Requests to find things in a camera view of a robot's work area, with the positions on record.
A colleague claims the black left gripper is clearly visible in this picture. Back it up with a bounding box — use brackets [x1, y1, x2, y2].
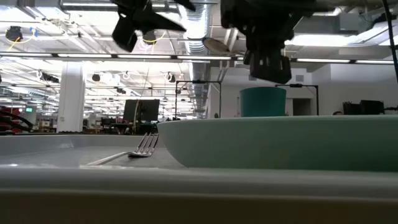
[111, 0, 197, 52]

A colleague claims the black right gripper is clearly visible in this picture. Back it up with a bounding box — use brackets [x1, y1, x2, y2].
[220, 0, 312, 85]

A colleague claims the dark green cup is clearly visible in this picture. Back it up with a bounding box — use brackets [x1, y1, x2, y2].
[239, 86, 287, 118]

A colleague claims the light green plate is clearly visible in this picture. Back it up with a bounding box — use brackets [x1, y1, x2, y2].
[157, 115, 398, 172]

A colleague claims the orange-handled metal fork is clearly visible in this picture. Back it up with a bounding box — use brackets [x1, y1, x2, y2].
[86, 132, 160, 166]

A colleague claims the grey plastic tray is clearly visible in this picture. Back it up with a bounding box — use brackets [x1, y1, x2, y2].
[0, 133, 398, 195]

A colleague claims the long ceiling light strip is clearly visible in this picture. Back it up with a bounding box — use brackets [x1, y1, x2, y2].
[295, 57, 396, 65]
[0, 52, 233, 61]

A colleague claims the black background monitor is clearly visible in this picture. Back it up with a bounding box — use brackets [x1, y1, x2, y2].
[123, 99, 160, 123]

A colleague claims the black background equipment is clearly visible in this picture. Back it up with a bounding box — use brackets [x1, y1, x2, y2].
[342, 100, 385, 116]

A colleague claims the white building column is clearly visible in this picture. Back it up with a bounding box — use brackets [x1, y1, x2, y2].
[57, 61, 86, 133]

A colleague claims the black metal stand frame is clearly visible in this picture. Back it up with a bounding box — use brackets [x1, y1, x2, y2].
[274, 83, 320, 116]

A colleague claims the silver ventilation duct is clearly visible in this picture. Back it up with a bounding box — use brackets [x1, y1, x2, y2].
[178, 0, 216, 116]

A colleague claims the black hanging cable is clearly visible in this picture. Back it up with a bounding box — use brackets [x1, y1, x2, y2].
[381, 0, 398, 83]

